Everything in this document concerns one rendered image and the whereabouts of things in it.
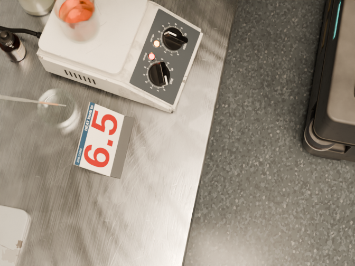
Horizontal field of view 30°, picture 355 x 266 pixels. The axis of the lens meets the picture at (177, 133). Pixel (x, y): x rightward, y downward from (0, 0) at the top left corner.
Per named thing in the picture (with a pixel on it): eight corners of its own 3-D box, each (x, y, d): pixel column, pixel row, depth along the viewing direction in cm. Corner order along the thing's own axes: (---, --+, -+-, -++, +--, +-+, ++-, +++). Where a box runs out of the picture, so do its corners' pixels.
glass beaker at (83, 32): (54, 34, 89) (41, 8, 81) (77, 3, 90) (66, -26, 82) (91, 56, 88) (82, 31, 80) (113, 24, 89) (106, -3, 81)
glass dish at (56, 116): (31, 111, 95) (28, 106, 93) (59, 85, 96) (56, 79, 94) (58, 136, 94) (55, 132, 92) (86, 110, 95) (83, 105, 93)
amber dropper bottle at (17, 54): (8, 65, 97) (-5, 46, 90) (3, 46, 97) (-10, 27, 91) (28, 58, 97) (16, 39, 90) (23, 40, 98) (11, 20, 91)
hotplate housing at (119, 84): (203, 36, 97) (205, 13, 90) (174, 116, 94) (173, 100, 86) (64, -9, 100) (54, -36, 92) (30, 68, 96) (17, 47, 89)
